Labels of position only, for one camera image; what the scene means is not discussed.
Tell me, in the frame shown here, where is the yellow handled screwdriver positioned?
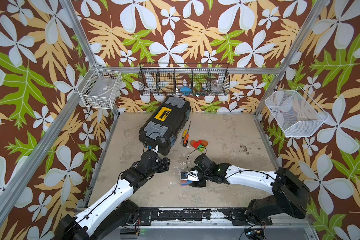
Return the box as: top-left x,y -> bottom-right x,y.
182,121 -> 192,140

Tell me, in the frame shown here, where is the black wire basket back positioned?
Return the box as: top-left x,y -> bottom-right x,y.
137,63 -> 231,97

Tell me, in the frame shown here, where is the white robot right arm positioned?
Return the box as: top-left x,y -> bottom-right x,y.
181,153 -> 310,225

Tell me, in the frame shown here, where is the orange handled screwdriver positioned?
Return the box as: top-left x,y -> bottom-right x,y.
183,134 -> 189,147

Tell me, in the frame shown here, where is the light blue long lego brick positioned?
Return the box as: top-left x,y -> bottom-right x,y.
181,180 -> 192,186

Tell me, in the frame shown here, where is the white wire basket left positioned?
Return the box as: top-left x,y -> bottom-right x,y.
78,64 -> 123,110

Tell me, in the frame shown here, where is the black mounting rail base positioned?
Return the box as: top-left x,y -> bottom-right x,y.
130,207 -> 273,226

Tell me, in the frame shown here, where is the white wire basket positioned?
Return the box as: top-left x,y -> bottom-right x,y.
78,64 -> 123,110
265,87 -> 330,138

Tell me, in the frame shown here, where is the white wire basket right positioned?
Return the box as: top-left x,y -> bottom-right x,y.
265,87 -> 330,138

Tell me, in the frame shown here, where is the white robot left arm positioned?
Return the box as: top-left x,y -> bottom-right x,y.
54,151 -> 171,240

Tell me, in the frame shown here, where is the black toolbox with yellow label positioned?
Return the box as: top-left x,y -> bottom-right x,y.
139,96 -> 191,156

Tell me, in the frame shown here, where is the orange lego brick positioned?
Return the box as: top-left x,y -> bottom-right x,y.
199,140 -> 209,148

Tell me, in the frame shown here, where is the blue object in basket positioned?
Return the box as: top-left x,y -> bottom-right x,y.
180,87 -> 192,96

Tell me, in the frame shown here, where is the red long lego brick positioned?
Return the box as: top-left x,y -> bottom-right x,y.
190,140 -> 201,149

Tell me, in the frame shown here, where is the dark green lego brick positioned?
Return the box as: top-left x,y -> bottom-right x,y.
197,145 -> 205,152

